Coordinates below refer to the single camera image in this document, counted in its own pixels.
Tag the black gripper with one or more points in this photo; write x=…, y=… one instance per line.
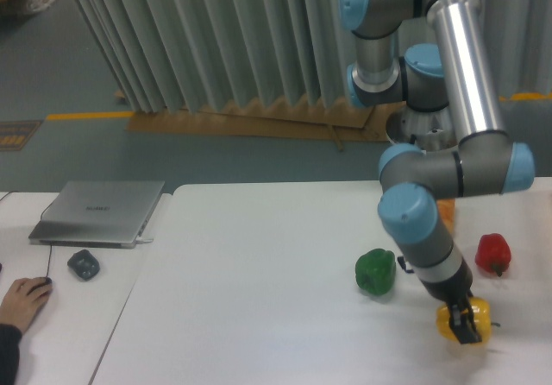
x=461, y=317

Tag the yellow bell pepper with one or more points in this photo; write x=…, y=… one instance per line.
x=482, y=315

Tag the dark sleeved forearm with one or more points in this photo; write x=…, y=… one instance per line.
x=10, y=353

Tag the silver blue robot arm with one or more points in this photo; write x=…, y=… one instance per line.
x=430, y=54

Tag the red bell pepper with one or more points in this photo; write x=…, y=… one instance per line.
x=493, y=254

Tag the green bell pepper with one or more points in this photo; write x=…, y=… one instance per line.
x=375, y=271

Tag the person's bare hand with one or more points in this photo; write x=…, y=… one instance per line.
x=18, y=308

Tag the toasted bread loaf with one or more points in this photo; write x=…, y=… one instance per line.
x=446, y=209

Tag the brown cardboard sheet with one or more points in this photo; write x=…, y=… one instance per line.
x=339, y=123

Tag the silver closed laptop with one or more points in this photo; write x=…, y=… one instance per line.
x=98, y=213

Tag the pale green folding curtain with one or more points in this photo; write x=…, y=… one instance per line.
x=195, y=53

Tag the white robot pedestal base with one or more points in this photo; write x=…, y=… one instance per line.
x=430, y=131

